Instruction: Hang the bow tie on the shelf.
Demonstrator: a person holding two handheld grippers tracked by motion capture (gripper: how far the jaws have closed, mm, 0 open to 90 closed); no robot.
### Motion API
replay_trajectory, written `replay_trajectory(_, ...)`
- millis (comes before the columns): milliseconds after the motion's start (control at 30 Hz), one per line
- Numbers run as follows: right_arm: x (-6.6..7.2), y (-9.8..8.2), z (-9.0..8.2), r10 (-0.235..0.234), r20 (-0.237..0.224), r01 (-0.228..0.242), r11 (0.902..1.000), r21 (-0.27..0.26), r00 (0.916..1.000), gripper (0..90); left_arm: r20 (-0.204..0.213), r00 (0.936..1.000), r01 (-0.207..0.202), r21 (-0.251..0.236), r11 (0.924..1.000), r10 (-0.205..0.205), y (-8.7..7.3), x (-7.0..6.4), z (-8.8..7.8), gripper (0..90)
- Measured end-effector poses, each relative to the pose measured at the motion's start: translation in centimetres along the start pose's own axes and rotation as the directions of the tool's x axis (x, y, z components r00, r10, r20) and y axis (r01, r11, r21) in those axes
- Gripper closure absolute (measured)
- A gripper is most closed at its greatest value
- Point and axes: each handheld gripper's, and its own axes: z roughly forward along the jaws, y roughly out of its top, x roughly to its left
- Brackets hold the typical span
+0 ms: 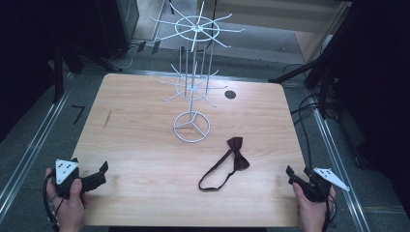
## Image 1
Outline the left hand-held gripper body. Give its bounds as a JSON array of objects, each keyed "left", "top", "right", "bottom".
[{"left": 52, "top": 157, "right": 98, "bottom": 200}]

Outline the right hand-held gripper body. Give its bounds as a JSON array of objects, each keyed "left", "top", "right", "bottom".
[{"left": 302, "top": 165, "right": 351, "bottom": 204}]

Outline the dark brown bow tie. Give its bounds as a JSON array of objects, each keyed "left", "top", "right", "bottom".
[{"left": 197, "top": 136, "right": 251, "bottom": 192}]

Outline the white wire display rack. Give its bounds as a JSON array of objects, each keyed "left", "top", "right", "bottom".
[{"left": 149, "top": 0, "right": 246, "bottom": 144}]

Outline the person's right hand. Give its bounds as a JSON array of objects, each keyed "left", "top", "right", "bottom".
[{"left": 292, "top": 183, "right": 338, "bottom": 232}]

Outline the person's left hand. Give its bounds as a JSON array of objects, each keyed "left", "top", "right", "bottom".
[{"left": 44, "top": 167, "right": 91, "bottom": 232}]

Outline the black metal stand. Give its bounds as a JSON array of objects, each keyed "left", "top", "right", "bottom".
[{"left": 268, "top": 3, "right": 366, "bottom": 120}]

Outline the black stand leg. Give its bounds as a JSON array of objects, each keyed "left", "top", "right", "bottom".
[{"left": 62, "top": 40, "right": 124, "bottom": 73}]

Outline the dark cabinet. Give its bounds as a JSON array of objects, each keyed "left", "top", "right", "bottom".
[{"left": 96, "top": 0, "right": 140, "bottom": 60}]

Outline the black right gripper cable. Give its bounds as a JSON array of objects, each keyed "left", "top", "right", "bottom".
[{"left": 321, "top": 189, "right": 338, "bottom": 232}]

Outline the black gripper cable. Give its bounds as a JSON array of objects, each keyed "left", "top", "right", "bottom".
[
  {"left": 321, "top": 189, "right": 338, "bottom": 232},
  {"left": 42, "top": 178, "right": 66, "bottom": 227}
]

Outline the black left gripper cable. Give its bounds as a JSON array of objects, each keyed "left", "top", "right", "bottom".
[{"left": 42, "top": 178, "right": 66, "bottom": 227}]

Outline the black floor cable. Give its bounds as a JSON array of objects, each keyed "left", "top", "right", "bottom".
[{"left": 289, "top": 92, "right": 327, "bottom": 169}]

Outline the metal floor rail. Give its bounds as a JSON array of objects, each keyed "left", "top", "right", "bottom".
[
  {"left": 307, "top": 91, "right": 372, "bottom": 232},
  {"left": 0, "top": 72, "right": 75, "bottom": 217}
]

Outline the black stand post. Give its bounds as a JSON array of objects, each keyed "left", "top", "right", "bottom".
[{"left": 52, "top": 40, "right": 66, "bottom": 104}]

